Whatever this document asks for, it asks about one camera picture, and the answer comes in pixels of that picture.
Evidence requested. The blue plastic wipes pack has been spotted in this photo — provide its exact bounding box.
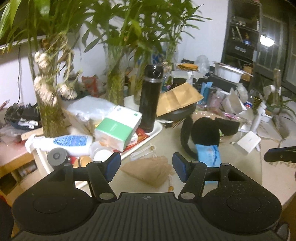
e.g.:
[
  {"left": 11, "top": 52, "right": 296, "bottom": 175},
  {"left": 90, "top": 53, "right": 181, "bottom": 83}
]
[{"left": 194, "top": 143, "right": 223, "bottom": 185}]

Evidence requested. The brown drawstring pouch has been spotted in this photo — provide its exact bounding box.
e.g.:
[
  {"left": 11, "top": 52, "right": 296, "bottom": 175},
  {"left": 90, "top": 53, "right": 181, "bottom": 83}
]
[{"left": 120, "top": 156, "right": 174, "bottom": 188}]

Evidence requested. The white round jar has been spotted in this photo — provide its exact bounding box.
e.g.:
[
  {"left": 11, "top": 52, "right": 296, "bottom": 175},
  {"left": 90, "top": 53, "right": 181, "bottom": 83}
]
[{"left": 92, "top": 149, "right": 113, "bottom": 162}]

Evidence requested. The white serving tray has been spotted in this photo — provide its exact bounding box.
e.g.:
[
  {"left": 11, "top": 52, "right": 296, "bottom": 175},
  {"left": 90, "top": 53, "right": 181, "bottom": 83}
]
[{"left": 25, "top": 121, "right": 163, "bottom": 177}]

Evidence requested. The white blue lotion bottle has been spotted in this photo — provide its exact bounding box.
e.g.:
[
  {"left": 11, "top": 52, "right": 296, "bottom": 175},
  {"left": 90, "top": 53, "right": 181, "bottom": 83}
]
[{"left": 25, "top": 135, "right": 93, "bottom": 157}]

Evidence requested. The white power bank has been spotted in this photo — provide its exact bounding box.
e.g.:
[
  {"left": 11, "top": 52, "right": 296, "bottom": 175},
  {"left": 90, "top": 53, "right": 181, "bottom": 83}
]
[{"left": 234, "top": 131, "right": 261, "bottom": 154}]

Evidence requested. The grey round speaker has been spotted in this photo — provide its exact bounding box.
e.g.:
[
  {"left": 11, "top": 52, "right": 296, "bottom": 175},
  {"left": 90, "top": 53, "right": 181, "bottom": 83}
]
[{"left": 47, "top": 148, "right": 69, "bottom": 169}]

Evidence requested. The green white carton box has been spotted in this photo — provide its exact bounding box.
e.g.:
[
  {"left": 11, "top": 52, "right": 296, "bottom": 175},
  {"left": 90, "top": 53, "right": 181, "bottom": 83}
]
[{"left": 95, "top": 105, "right": 142, "bottom": 152}]

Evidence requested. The black foam sponge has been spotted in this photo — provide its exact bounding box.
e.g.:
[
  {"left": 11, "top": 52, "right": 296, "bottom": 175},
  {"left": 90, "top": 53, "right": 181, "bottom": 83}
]
[{"left": 214, "top": 118, "right": 240, "bottom": 136}]

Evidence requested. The black zip case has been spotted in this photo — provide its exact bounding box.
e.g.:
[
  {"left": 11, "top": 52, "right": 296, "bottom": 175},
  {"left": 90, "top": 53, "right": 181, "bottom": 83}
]
[{"left": 157, "top": 103, "right": 197, "bottom": 121}]

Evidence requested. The glass plate dish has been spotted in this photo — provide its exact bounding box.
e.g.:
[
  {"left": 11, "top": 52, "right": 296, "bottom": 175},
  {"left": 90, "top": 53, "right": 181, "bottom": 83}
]
[{"left": 181, "top": 108, "right": 240, "bottom": 141}]

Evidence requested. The pepsi bottle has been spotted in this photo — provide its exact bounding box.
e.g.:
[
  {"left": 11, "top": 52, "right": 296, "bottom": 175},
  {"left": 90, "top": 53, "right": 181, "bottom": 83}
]
[{"left": 244, "top": 101, "right": 253, "bottom": 108}]

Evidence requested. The white gimbal stabilizer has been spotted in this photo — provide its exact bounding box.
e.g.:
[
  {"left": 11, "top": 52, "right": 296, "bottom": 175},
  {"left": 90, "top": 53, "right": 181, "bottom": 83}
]
[{"left": 250, "top": 85, "right": 277, "bottom": 133}]

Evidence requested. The brown paper envelope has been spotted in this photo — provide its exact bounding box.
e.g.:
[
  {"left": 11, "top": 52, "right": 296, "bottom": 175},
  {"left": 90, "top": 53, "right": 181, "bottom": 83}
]
[{"left": 156, "top": 83, "right": 203, "bottom": 117}]

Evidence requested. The black thermos bottle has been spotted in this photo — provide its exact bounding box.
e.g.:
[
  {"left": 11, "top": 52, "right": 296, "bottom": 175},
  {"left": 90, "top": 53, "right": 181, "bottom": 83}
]
[{"left": 139, "top": 64, "right": 164, "bottom": 133}]

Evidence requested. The black electronics box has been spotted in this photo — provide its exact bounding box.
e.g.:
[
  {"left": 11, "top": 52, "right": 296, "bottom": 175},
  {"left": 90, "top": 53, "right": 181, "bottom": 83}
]
[{"left": 207, "top": 75, "right": 237, "bottom": 92}]

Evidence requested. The white foil food tray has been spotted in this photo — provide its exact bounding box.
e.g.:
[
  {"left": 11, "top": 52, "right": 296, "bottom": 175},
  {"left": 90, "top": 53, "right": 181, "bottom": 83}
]
[{"left": 214, "top": 61, "right": 253, "bottom": 83}]

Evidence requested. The bamboo plant glass vase middle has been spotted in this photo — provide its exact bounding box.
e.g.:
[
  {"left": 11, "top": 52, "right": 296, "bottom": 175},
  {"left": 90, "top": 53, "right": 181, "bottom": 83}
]
[{"left": 85, "top": 1, "right": 166, "bottom": 105}]

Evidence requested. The bamboo plant glass vase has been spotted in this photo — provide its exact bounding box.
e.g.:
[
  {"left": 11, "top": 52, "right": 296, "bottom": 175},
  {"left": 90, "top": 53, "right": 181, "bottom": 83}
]
[
  {"left": 1, "top": 1, "right": 93, "bottom": 137},
  {"left": 85, "top": 1, "right": 166, "bottom": 105}
]

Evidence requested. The bamboo plant glass vase left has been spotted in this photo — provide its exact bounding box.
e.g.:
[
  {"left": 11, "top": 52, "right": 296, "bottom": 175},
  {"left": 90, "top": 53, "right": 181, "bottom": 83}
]
[{"left": 1, "top": 1, "right": 93, "bottom": 137}]

